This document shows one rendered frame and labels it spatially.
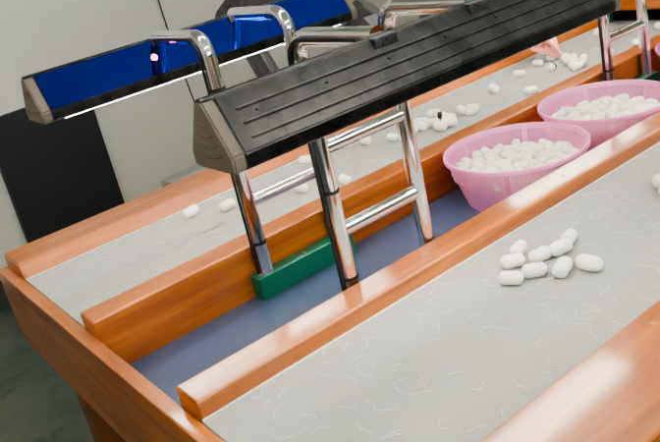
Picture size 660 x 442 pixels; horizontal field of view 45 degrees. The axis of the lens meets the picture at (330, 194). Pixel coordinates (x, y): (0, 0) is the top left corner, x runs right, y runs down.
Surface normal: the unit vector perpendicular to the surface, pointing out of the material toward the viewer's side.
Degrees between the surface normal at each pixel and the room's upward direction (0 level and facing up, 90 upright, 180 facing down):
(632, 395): 0
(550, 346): 0
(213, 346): 0
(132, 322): 90
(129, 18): 90
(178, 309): 90
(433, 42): 58
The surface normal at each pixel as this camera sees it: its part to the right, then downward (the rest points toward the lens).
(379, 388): -0.21, -0.92
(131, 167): 0.67, 0.12
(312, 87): 0.40, -0.36
